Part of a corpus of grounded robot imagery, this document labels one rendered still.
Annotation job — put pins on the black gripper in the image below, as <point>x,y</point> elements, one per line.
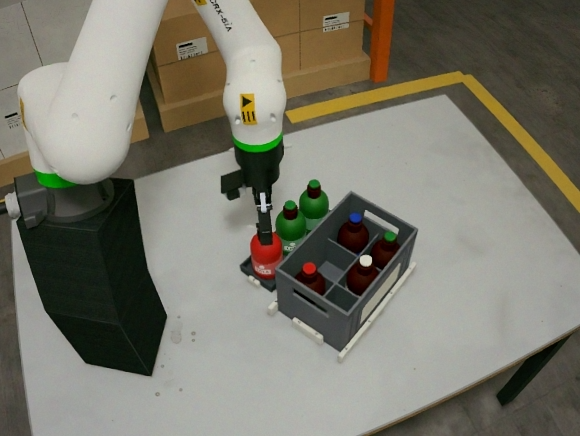
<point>262,183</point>

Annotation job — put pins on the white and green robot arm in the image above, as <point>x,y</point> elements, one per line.
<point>81,129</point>

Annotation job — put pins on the grey divided crate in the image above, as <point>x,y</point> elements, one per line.
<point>331,260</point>

